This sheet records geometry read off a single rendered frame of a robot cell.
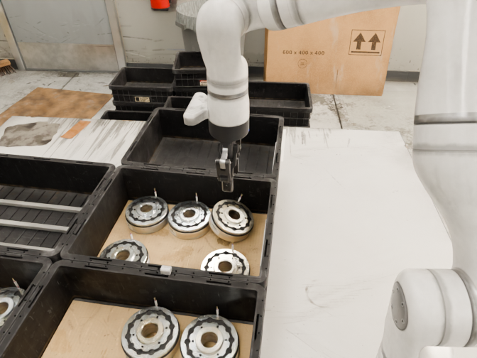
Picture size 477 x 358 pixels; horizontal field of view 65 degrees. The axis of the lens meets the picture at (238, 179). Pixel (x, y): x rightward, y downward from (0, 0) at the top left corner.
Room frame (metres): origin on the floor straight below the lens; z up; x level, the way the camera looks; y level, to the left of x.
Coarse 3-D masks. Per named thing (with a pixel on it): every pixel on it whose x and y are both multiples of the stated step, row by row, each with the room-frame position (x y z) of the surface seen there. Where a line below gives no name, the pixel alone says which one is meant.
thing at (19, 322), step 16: (48, 272) 0.42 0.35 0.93; (112, 272) 0.42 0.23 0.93; (128, 272) 0.42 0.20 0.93; (144, 272) 0.42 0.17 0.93; (240, 288) 0.39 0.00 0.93; (256, 288) 0.39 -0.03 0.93; (32, 304) 0.36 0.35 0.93; (256, 304) 0.36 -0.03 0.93; (16, 320) 0.33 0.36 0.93; (256, 320) 0.34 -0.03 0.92; (256, 336) 0.31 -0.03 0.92; (0, 352) 0.28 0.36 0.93; (256, 352) 0.28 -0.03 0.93
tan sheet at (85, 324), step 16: (80, 304) 0.42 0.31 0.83; (96, 304) 0.42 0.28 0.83; (64, 320) 0.39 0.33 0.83; (80, 320) 0.39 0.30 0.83; (96, 320) 0.39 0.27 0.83; (112, 320) 0.39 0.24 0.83; (64, 336) 0.36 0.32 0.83; (80, 336) 0.36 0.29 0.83; (96, 336) 0.36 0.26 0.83; (112, 336) 0.36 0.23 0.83; (240, 336) 0.36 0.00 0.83; (48, 352) 0.32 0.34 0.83; (64, 352) 0.32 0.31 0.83; (80, 352) 0.32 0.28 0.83; (96, 352) 0.32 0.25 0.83; (112, 352) 0.32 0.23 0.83; (240, 352) 0.32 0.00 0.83
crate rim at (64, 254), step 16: (112, 176) 0.70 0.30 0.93; (208, 176) 0.70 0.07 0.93; (240, 176) 0.70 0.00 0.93; (272, 192) 0.64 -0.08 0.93; (96, 208) 0.59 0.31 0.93; (272, 208) 0.59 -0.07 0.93; (80, 224) 0.54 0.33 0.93; (272, 224) 0.54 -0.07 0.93; (64, 256) 0.46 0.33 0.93; (80, 256) 0.46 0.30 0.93; (96, 256) 0.46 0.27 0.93; (176, 272) 0.42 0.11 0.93; (192, 272) 0.42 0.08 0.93; (208, 272) 0.42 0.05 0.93
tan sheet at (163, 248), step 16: (256, 224) 0.64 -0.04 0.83; (112, 240) 0.59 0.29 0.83; (144, 240) 0.59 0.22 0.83; (160, 240) 0.59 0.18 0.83; (176, 240) 0.59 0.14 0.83; (192, 240) 0.59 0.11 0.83; (208, 240) 0.59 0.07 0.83; (224, 240) 0.59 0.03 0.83; (256, 240) 0.59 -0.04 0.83; (160, 256) 0.54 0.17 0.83; (176, 256) 0.54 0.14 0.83; (192, 256) 0.54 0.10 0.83; (256, 256) 0.54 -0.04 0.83; (256, 272) 0.50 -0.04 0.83
